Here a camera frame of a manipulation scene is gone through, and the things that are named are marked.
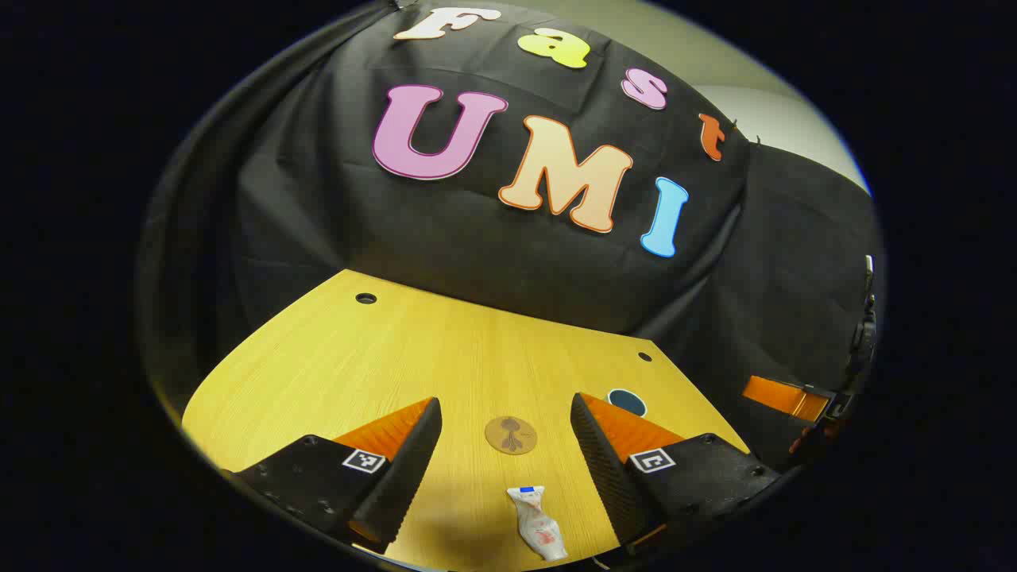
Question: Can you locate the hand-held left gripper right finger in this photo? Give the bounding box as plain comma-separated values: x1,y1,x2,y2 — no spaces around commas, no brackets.
570,392,783,557

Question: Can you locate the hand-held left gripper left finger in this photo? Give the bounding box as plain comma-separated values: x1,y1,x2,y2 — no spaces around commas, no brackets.
226,396,443,555

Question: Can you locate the pale green cup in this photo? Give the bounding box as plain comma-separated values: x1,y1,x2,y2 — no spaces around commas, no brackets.
607,388,648,419

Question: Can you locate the white toothpaste tube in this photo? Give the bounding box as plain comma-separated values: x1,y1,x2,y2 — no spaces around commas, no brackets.
506,485,569,562

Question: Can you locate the round brown coaster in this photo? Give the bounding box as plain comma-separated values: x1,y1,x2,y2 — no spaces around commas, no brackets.
485,415,539,456

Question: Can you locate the yellow wooden desktop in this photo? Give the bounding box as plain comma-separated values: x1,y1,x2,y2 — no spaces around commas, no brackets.
181,269,752,571

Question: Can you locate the black backdrop cloth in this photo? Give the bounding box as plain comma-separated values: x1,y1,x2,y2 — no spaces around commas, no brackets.
139,0,887,470

